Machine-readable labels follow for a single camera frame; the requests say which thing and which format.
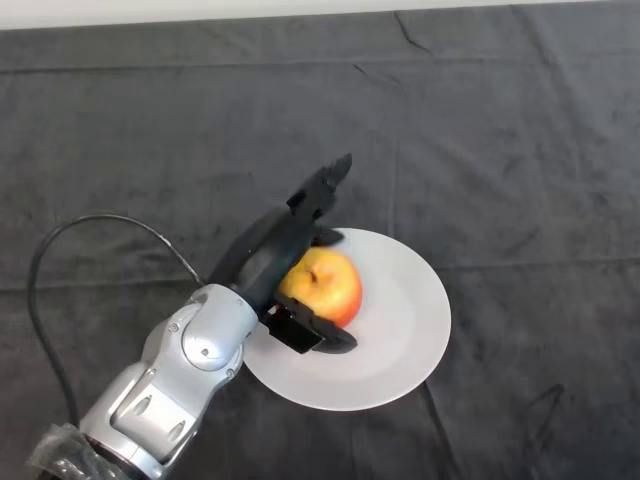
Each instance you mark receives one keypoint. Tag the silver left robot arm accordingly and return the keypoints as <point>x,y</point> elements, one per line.
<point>170,380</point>

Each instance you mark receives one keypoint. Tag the red yellow apple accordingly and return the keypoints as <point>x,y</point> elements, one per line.
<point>330,287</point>

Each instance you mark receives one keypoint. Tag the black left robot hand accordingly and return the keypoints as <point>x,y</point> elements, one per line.
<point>272,250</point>

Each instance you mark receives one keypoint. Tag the white round plate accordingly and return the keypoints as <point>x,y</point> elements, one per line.
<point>395,345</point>

